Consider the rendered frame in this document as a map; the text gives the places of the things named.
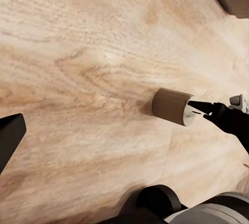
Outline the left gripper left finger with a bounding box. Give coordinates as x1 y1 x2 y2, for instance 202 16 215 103
0 113 26 174

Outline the pillar candle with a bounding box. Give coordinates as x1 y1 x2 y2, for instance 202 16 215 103
152 88 199 126

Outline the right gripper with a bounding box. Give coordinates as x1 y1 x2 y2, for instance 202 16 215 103
188 101 239 135

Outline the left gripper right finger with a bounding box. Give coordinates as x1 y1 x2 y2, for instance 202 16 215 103
233 113 249 153

